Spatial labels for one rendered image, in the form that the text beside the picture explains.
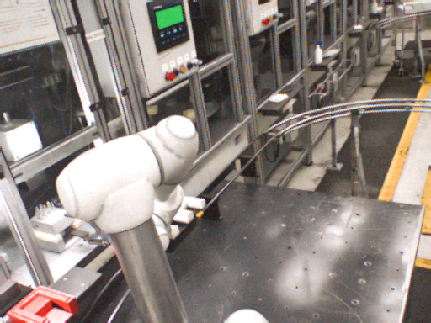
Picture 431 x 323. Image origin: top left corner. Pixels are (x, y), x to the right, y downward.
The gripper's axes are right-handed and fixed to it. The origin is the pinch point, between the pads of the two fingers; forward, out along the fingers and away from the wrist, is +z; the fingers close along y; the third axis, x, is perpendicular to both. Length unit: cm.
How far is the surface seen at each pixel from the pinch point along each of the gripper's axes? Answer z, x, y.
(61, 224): 5.2, 2.0, 0.3
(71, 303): -25.8, 27.9, -5.2
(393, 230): -102, -74, -33
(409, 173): -88, -254, -101
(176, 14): -10, -76, 62
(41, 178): 11.3, -1.2, 17.5
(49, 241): 8.0, 7.2, -4.8
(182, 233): -26.5, -27.5, -18.3
